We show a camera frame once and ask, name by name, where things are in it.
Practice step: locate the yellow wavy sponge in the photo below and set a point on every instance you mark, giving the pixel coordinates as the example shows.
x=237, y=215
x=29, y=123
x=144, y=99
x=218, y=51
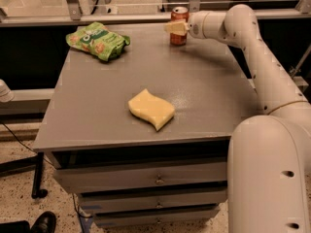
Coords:
x=152, y=109

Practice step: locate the black shoe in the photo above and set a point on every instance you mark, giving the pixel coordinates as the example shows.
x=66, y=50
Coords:
x=45, y=223

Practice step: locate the top grey drawer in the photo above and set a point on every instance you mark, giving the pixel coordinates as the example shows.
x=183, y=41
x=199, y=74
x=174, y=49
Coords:
x=152, y=174

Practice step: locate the green chip bag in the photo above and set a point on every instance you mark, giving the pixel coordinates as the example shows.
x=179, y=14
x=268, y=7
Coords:
x=98, y=40

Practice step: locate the bottom grey drawer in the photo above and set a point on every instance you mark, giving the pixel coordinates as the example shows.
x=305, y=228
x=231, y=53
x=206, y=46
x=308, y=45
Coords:
x=155, y=216

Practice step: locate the middle grey drawer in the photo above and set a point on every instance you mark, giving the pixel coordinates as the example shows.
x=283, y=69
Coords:
x=126, y=203

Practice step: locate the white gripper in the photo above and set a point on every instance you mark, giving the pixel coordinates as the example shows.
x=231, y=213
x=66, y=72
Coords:
x=195, y=26

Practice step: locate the red coke can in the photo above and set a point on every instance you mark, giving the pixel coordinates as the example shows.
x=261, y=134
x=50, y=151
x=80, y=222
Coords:
x=179, y=14

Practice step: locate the metal railing frame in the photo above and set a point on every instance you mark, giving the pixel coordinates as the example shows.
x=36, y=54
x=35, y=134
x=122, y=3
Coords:
x=79, y=12

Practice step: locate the grey drawer cabinet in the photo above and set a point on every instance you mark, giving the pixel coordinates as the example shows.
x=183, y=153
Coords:
x=88, y=122

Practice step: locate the grey drawer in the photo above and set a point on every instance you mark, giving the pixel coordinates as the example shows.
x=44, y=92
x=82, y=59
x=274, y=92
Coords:
x=152, y=174
x=126, y=203
x=155, y=216

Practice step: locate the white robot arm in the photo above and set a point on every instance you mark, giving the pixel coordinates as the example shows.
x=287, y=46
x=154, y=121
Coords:
x=269, y=155

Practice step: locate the black stand leg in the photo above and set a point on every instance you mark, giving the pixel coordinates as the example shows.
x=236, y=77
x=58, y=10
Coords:
x=35, y=164

